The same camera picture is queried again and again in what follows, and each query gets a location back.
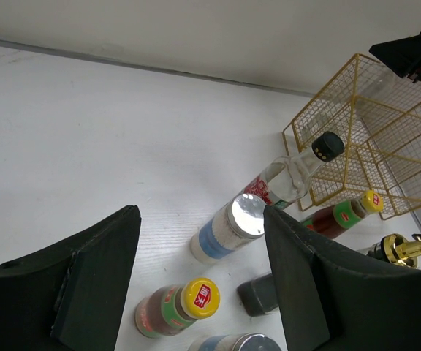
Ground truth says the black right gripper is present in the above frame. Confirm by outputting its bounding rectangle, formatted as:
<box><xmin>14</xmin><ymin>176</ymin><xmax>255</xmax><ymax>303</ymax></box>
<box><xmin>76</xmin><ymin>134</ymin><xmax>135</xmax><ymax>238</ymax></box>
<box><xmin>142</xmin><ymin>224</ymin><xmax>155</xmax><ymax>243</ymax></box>
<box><xmin>369</xmin><ymin>32</ymin><xmax>421</xmax><ymax>83</ymax></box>

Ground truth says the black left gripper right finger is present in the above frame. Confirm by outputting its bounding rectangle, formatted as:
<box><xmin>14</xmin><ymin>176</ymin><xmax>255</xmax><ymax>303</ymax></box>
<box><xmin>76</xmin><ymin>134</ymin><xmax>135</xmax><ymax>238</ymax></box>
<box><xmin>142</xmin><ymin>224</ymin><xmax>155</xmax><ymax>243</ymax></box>
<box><xmin>264</xmin><ymin>207</ymin><xmax>421</xmax><ymax>350</ymax></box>

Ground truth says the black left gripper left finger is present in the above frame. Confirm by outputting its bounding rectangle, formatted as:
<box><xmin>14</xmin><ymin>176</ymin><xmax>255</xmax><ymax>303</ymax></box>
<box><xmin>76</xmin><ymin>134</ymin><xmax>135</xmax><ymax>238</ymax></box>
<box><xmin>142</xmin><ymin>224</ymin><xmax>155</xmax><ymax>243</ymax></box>
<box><xmin>0</xmin><ymin>205</ymin><xmax>141</xmax><ymax>350</ymax></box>

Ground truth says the right yellow-cap sauce bottle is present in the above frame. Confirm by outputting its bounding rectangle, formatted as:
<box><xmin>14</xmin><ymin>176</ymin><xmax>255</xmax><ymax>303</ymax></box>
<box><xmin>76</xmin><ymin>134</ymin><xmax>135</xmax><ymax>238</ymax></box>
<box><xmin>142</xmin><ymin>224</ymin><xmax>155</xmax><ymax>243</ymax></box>
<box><xmin>300</xmin><ymin>190</ymin><xmax>384</xmax><ymax>239</ymax></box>

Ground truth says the yellow-cap sauce bottle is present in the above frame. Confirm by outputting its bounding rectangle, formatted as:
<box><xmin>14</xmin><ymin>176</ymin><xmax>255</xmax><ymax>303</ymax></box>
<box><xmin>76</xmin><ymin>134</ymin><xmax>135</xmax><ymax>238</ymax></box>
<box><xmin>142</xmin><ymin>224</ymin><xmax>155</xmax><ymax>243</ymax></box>
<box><xmin>300</xmin><ymin>190</ymin><xmax>384</xmax><ymax>239</ymax></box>
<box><xmin>134</xmin><ymin>277</ymin><xmax>221</xmax><ymax>339</ymax></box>

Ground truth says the front silver-lid spice jar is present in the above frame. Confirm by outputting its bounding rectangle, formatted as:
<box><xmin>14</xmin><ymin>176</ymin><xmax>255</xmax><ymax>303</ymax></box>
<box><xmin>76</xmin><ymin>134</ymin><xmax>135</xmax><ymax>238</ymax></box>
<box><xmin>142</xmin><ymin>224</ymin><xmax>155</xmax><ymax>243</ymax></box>
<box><xmin>188</xmin><ymin>333</ymin><xmax>281</xmax><ymax>351</ymax></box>

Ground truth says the silver-lid spice jar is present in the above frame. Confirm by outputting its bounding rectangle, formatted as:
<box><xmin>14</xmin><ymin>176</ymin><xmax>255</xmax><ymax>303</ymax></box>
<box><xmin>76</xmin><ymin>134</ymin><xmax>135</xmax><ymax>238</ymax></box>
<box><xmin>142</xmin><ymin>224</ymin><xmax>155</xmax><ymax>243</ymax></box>
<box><xmin>190</xmin><ymin>193</ymin><xmax>266</xmax><ymax>265</ymax></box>
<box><xmin>188</xmin><ymin>333</ymin><xmax>281</xmax><ymax>351</ymax></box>

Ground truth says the left yellow-cap sauce bottle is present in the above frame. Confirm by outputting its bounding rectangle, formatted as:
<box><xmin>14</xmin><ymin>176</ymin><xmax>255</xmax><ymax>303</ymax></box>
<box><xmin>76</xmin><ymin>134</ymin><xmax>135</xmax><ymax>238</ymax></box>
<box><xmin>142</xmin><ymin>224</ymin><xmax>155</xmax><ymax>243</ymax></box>
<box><xmin>134</xmin><ymin>277</ymin><xmax>221</xmax><ymax>339</ymax></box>

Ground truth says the rear silver-lid spice jar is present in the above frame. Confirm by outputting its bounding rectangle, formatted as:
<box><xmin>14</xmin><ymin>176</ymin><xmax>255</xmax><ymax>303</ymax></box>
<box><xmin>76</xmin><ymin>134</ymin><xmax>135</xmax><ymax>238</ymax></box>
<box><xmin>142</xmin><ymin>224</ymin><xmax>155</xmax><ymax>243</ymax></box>
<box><xmin>190</xmin><ymin>193</ymin><xmax>266</xmax><ymax>265</ymax></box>

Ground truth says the clear bottle black cap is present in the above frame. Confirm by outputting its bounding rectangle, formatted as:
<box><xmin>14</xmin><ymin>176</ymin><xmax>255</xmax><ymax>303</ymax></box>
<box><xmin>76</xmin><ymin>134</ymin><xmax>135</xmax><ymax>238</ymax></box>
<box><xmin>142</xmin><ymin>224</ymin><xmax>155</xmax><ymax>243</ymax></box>
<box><xmin>242</xmin><ymin>131</ymin><xmax>345</xmax><ymax>210</ymax></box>

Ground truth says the gold wire basket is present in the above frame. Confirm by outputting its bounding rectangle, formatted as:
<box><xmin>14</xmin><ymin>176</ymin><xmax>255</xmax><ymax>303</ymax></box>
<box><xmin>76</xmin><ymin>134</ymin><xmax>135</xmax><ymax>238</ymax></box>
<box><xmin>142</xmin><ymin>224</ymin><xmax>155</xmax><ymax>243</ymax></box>
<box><xmin>282</xmin><ymin>53</ymin><xmax>421</xmax><ymax>220</ymax></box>

